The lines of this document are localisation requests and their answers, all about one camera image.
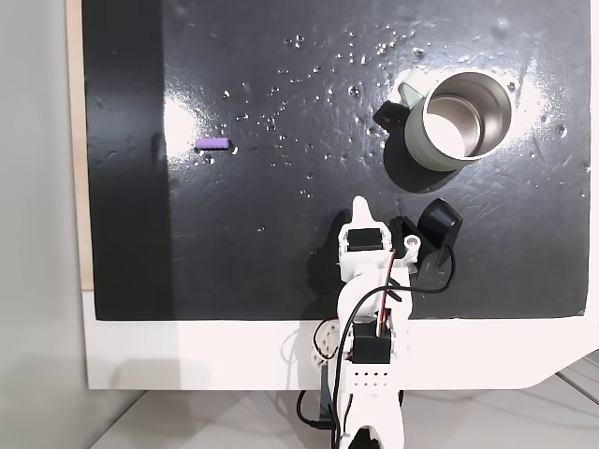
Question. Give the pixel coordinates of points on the purple pen grip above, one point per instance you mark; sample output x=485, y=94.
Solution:
x=211, y=143

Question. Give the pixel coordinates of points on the pale green steel cup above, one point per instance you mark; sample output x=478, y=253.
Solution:
x=421, y=140

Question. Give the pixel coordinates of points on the black table mat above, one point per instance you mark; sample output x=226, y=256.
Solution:
x=281, y=234

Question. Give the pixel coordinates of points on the light wooden board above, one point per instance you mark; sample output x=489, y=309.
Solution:
x=77, y=140

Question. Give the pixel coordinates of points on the black oval camera box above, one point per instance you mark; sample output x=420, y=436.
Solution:
x=440, y=220

